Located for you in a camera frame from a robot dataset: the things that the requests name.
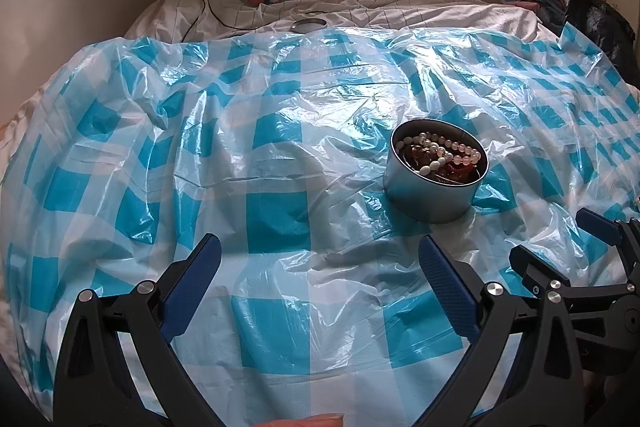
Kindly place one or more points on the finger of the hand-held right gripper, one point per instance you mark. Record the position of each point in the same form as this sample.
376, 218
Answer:
537, 269
597, 224

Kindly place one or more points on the person's left hand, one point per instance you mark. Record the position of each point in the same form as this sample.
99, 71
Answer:
310, 422

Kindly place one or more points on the blue checkered plastic sheet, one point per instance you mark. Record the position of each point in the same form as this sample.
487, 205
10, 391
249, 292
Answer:
280, 187

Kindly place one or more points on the black plastic bag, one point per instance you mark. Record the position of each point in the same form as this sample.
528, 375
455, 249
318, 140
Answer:
600, 27

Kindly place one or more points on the round metal tin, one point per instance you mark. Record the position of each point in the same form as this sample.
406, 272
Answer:
425, 202

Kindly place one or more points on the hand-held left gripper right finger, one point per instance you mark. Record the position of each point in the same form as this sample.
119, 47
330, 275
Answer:
450, 287

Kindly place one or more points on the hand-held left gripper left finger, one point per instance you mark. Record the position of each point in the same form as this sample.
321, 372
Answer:
192, 279

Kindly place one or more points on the round metal tin lid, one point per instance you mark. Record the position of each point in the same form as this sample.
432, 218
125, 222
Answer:
308, 25

